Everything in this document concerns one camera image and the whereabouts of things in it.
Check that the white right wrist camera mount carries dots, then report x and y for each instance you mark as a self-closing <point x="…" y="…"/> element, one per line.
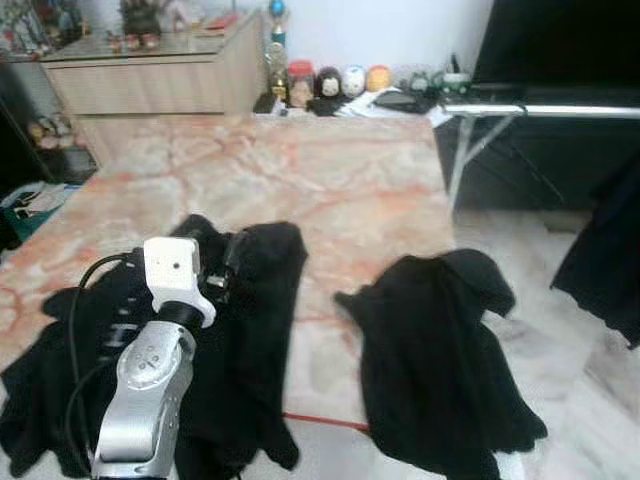
<point x="510" y="468"/>

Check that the red lidded doll jar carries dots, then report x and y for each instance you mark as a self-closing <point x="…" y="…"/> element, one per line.
<point x="300" y="82"/>

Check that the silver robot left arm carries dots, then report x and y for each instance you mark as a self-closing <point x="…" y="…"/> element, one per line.
<point x="145" y="400"/>

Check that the dark display shelf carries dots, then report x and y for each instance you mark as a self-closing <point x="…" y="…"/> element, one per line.
<point x="20" y="100"/>

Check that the white paper stack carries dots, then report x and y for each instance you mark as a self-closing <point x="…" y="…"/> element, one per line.
<point x="365" y="108"/>

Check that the black haired doll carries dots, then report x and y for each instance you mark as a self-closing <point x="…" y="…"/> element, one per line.
<point x="328" y="82"/>

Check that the black flat television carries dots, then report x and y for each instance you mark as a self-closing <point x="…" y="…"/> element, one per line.
<point x="560" y="40"/>

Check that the black TV console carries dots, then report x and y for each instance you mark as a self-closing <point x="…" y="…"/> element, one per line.
<point x="570" y="155"/>

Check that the light wooden cabinet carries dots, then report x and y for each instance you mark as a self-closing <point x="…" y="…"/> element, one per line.
<point x="150" y="85"/>

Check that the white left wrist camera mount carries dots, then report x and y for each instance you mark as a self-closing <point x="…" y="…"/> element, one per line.
<point x="175" y="275"/>

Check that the dark figurine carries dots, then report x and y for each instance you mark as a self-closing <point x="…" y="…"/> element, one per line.
<point x="140" y="15"/>

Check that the black wallet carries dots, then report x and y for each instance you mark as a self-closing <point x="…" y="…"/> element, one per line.
<point x="400" y="100"/>

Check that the orange round toy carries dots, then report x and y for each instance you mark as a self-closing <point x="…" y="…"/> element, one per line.
<point x="378" y="77"/>

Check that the black zip jacket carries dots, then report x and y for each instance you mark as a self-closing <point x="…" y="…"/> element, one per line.
<point x="250" y="350"/>

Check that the navy blue shirt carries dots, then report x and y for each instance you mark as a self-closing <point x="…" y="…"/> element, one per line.
<point x="605" y="270"/>

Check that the small electronics clutter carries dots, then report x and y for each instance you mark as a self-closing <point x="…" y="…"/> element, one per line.
<point x="430" y="80"/>

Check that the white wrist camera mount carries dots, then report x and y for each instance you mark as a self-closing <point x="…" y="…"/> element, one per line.
<point x="175" y="275"/>
<point x="510" y="468"/>

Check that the gold trophy with blue ball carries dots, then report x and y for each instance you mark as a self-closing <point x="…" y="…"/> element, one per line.
<point x="278" y="40"/>

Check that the silver metal clothes rack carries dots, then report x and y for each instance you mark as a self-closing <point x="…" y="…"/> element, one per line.
<point x="540" y="111"/>

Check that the black polo shirt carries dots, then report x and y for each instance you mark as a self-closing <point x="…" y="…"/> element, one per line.
<point x="430" y="370"/>

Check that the red tray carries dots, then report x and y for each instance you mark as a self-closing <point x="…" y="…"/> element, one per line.
<point x="222" y="20"/>

